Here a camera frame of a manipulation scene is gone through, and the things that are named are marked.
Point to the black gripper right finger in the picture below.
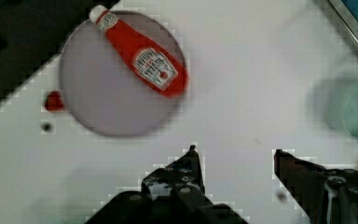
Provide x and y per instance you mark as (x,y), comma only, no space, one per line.
(327,196)

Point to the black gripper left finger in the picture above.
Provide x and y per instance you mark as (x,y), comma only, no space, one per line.
(174,194)

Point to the green plastic strainer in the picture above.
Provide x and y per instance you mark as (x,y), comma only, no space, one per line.
(334,103)

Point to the grey round plate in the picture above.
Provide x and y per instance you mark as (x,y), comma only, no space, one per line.
(100,90)

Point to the red ketchup bottle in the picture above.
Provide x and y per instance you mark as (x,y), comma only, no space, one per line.
(149,61)

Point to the red toy strawberry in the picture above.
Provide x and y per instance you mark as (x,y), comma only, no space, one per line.
(53,102)

